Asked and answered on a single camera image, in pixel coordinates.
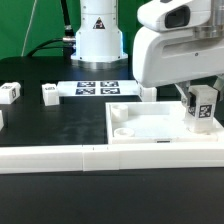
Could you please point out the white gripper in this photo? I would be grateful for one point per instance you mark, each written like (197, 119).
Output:
(179, 41)

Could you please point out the white square tabletop part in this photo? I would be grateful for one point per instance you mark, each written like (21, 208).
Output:
(153, 122)

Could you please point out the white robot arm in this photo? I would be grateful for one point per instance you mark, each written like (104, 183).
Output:
(99, 40)

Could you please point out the white L-shaped obstacle fence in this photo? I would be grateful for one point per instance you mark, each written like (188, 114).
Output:
(37, 159)

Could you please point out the white part at left edge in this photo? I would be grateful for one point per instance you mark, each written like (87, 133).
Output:
(1, 120)

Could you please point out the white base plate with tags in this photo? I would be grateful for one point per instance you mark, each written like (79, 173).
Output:
(97, 88)

